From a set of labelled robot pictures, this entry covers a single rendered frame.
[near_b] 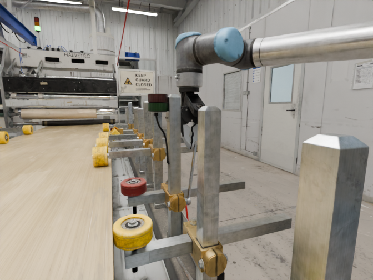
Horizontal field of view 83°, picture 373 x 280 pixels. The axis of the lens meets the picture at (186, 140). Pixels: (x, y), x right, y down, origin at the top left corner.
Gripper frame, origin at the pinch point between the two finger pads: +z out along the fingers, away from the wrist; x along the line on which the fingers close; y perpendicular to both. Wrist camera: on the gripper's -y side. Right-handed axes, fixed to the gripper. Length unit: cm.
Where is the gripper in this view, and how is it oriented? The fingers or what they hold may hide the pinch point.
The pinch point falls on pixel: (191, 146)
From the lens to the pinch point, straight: 74.4
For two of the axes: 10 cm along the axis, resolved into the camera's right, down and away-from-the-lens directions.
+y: -3.4, -1.5, 9.3
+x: -9.4, 0.5, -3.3
